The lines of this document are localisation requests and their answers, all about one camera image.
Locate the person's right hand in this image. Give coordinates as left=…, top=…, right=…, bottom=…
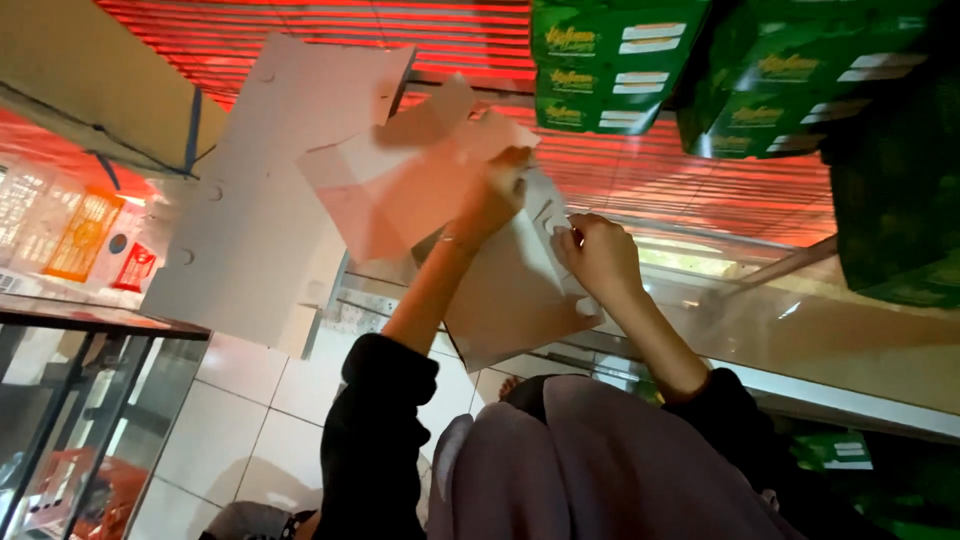
left=551, top=213, right=645, bottom=304

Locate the person's left hand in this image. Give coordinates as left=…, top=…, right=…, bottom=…
left=454, top=145, right=534, bottom=247

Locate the white cardboard box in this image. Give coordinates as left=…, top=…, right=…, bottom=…
left=296, top=73, right=606, bottom=374

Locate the stack of green printed boxes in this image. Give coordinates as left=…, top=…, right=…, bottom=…
left=675, top=0, right=942, bottom=160
left=528, top=0, right=714, bottom=137

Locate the red striped mat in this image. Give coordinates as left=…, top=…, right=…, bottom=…
left=0, top=0, right=839, bottom=250

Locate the stack of flat white cardboard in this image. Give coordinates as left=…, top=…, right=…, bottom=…
left=138, top=33, right=418, bottom=360

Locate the grey headscarf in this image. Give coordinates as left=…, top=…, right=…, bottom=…
left=426, top=374, right=807, bottom=540

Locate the glass counter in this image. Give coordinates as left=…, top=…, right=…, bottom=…
left=301, top=222, right=960, bottom=445

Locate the dark green plastic-wrapped bundle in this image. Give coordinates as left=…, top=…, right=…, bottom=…
left=819, top=67, right=960, bottom=309

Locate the red sign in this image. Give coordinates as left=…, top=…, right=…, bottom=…
left=111, top=241, right=159, bottom=294

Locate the green printed box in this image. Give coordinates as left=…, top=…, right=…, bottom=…
left=787, top=430, right=876, bottom=472

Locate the beige carton with blue tape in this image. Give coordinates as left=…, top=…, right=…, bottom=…
left=0, top=0, right=228, bottom=180

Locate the orange poster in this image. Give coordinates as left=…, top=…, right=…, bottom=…
left=41, top=186, right=126, bottom=284

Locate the glass display cabinet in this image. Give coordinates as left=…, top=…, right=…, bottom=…
left=0, top=294, right=212, bottom=540

